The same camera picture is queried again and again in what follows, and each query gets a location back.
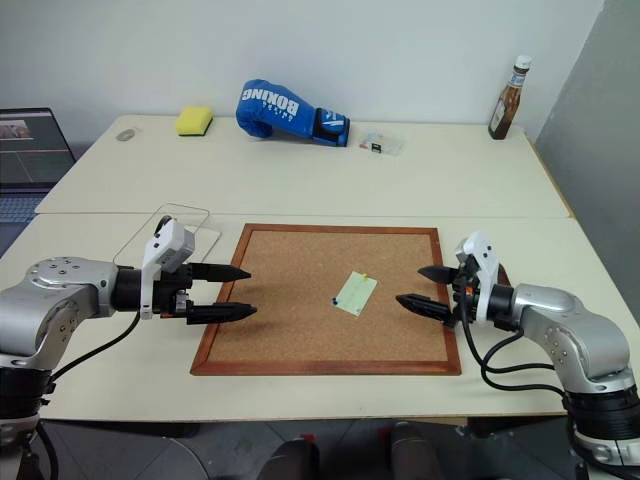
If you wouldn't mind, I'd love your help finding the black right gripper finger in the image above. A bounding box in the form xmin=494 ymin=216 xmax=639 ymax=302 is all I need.
xmin=417 ymin=265 xmax=459 ymax=286
xmin=395 ymin=293 xmax=454 ymax=324

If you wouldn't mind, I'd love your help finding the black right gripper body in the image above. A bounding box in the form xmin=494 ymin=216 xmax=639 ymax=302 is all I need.
xmin=447 ymin=263 xmax=480 ymax=329

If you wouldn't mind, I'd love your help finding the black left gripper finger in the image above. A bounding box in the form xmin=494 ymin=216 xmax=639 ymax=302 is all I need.
xmin=187 ymin=301 xmax=259 ymax=327
xmin=189 ymin=262 xmax=252 ymax=283

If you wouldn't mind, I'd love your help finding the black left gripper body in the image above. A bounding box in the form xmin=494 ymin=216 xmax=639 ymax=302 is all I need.
xmin=152 ymin=263 xmax=194 ymax=326

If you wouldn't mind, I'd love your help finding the light green paper note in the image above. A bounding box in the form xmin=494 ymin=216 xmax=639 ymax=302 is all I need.
xmin=331 ymin=270 xmax=378 ymax=317

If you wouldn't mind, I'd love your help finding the wood-framed cork board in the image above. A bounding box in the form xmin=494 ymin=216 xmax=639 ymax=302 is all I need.
xmin=189 ymin=223 xmax=462 ymax=377

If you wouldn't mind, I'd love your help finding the clear plastic tray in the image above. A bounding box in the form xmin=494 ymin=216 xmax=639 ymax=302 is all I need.
xmin=112 ymin=202 xmax=222 ymax=266

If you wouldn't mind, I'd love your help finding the clear bag of small items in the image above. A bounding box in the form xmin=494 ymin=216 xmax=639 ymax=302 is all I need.
xmin=357 ymin=129 xmax=406 ymax=159

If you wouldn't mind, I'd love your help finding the dark rounded shape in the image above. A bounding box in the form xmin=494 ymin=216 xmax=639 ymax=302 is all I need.
xmin=257 ymin=437 xmax=321 ymax=480
xmin=389 ymin=421 xmax=446 ymax=480

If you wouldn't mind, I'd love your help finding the yellow sponge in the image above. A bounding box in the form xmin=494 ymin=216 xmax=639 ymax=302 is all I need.
xmin=174 ymin=105 xmax=214 ymax=138

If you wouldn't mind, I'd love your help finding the blue boxing glove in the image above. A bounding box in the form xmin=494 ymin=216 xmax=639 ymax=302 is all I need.
xmin=235 ymin=79 xmax=351 ymax=149

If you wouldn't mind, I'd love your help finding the brown sauce bottle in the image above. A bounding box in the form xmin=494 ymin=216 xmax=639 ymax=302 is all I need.
xmin=487 ymin=54 xmax=533 ymax=141

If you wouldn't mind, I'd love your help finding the grey laptop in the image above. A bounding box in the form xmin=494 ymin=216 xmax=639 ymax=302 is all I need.
xmin=0 ymin=106 xmax=77 ymax=224

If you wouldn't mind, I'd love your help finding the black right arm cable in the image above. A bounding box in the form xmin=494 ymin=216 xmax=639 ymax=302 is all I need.
xmin=458 ymin=294 xmax=567 ymax=395

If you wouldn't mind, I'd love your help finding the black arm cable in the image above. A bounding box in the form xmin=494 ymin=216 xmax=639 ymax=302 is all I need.
xmin=34 ymin=309 xmax=144 ymax=480
xmin=458 ymin=294 xmax=567 ymax=395

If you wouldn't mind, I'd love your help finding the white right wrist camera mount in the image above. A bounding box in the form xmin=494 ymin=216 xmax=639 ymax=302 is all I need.
xmin=453 ymin=231 xmax=501 ymax=329

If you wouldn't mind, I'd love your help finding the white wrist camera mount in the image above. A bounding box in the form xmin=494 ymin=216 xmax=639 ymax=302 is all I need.
xmin=453 ymin=231 xmax=501 ymax=329
xmin=139 ymin=215 xmax=196 ymax=321

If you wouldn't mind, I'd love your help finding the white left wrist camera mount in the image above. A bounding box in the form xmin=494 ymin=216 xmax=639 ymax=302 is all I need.
xmin=139 ymin=215 xmax=196 ymax=321

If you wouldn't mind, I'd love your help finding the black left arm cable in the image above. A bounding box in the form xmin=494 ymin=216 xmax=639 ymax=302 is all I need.
xmin=34 ymin=309 xmax=144 ymax=480

